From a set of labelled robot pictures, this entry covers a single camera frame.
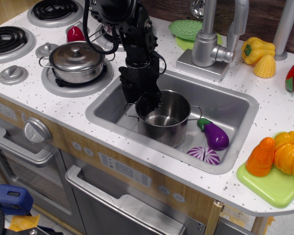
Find silver stove knob front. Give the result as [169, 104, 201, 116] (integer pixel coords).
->
[0, 65, 28, 85]

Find silver stove knob middle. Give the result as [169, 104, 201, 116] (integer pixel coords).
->
[35, 42, 59, 58]

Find silver stove knob rear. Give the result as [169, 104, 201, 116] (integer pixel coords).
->
[66, 22, 84, 34]

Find silver stove knob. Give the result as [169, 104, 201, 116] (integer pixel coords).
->
[35, 42, 59, 58]
[66, 22, 84, 34]
[0, 65, 28, 85]

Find silver post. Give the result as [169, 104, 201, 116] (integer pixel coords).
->
[273, 0, 294, 61]

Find small steel pan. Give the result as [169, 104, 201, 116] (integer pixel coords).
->
[84, 24, 122, 44]

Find silver toy faucet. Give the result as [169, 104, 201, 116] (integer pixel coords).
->
[176, 0, 249, 82]

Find yellow toy bell pepper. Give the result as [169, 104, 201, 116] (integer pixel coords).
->
[241, 37, 275, 65]

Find orange toy carrot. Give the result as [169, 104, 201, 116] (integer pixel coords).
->
[245, 137, 275, 177]

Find yellow toy corn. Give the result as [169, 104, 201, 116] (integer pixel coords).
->
[253, 55, 276, 78]

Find tall steel pot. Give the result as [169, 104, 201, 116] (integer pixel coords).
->
[123, 90, 202, 147]

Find steel pot with lid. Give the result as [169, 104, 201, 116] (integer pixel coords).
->
[39, 41, 110, 84]

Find yellow tape piece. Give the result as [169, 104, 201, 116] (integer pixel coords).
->
[8, 214, 40, 232]

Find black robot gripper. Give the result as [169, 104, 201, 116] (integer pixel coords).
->
[119, 57, 162, 118]

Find toy dishwasher door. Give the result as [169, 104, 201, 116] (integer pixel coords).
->
[64, 156, 206, 235]

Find light green cutting board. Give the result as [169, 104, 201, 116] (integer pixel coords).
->
[236, 131, 294, 209]

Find black coil burner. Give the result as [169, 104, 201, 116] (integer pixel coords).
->
[0, 26, 36, 64]
[27, 0, 84, 28]

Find black coil burner rear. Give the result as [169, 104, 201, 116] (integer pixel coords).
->
[27, 0, 84, 28]

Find orange toy pumpkin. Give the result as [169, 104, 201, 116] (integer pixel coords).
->
[273, 131, 294, 175]

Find clear faucet knob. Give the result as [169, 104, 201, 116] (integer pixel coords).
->
[190, 0, 205, 19]

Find green toy bitter gourd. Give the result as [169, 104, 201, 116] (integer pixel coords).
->
[169, 20, 203, 42]

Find purple toy eggplant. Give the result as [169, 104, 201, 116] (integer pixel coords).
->
[197, 118, 229, 151]

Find grey toy sink basin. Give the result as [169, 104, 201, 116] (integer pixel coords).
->
[86, 71, 259, 174]

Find silver oven dial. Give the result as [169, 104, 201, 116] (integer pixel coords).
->
[23, 117, 52, 143]

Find front right burner ring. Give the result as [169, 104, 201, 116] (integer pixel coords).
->
[41, 57, 115, 98]

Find blue clamp tool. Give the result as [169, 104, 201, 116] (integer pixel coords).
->
[0, 184, 33, 215]

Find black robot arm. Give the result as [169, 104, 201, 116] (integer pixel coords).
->
[83, 0, 162, 116]

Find purple striped toy onion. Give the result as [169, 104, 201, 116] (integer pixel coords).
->
[187, 147, 221, 165]

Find black coil burner left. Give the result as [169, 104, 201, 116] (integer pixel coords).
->
[0, 26, 36, 64]

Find small green plate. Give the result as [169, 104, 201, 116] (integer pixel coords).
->
[175, 34, 223, 50]

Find toy oven door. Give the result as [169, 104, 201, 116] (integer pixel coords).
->
[0, 118, 86, 235]

